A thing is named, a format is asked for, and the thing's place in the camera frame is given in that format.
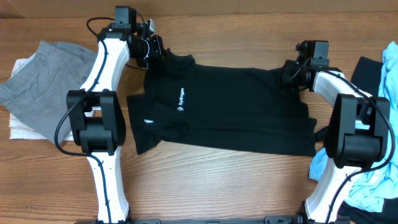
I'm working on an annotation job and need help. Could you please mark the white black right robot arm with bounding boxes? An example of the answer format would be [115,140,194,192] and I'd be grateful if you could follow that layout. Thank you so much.
[264,58,396,223]

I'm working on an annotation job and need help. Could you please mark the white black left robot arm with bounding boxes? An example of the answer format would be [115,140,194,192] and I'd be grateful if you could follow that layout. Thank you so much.
[62,19,162,223]

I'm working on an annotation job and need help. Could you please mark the light blue garment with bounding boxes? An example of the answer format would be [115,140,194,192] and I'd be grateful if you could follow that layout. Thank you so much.
[308,41,398,213]

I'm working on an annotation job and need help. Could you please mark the grey folded shorts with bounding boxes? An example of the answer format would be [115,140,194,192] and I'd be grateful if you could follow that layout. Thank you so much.
[1,41,96,142]

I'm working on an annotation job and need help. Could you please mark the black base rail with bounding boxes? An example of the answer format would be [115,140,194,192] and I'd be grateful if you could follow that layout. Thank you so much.
[74,215,304,224]

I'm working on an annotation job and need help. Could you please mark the white folded cloth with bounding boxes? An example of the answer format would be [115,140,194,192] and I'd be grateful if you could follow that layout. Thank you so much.
[9,57,94,141]

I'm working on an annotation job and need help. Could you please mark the black garment in pile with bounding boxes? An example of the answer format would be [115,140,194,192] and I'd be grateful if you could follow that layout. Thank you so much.
[333,57,397,224]

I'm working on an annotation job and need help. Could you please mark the black t-shirt with white logo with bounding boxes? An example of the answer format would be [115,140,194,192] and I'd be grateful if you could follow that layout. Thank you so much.
[127,52,317,157]

